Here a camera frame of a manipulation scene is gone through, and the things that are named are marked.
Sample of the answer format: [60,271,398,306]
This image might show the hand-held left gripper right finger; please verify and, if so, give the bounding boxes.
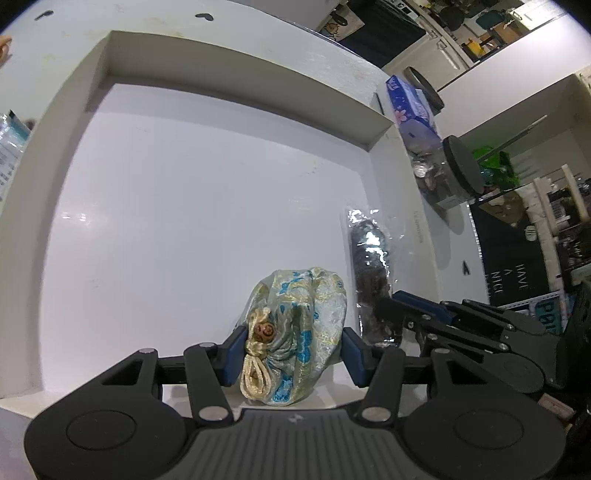
[342,327,491,424]

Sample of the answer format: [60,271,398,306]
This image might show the dark furry item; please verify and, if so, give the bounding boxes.
[345,208,408,350]

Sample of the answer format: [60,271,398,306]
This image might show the white shallow cardboard box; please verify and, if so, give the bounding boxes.
[0,30,486,416]

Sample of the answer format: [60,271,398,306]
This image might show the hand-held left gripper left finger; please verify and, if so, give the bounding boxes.
[99,325,250,424]

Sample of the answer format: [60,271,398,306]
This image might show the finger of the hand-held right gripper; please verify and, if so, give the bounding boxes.
[392,290,546,339]
[376,299,514,366]

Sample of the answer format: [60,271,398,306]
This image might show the dark upholstered chair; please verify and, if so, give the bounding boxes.
[341,0,426,69]

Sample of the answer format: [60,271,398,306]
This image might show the teal bag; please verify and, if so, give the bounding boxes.
[475,11,505,31]

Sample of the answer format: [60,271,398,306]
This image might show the green plastic bag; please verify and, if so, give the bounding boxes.
[472,145,518,191]

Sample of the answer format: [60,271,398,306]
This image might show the round metal tin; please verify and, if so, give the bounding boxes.
[403,66,445,112]

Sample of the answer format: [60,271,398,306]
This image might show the clear jar with black lid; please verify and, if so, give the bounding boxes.
[412,135,485,212]

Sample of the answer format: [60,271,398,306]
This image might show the black printed mat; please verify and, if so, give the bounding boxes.
[468,189,563,309]

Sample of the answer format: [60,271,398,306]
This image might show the grey metal rod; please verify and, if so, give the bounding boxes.
[496,115,548,151]

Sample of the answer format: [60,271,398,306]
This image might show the blue floral tissue pack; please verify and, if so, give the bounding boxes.
[385,75,440,152]

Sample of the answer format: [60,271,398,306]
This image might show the printed paper sheet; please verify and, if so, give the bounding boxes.
[0,110,31,205]

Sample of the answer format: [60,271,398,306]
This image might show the brown cardboard box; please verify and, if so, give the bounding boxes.
[491,20,523,45]

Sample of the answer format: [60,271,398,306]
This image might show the blue gold brocade pouch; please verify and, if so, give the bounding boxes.
[239,266,348,408]

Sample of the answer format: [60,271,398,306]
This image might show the cartoon print tote bag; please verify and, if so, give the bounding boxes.
[318,9,366,43]

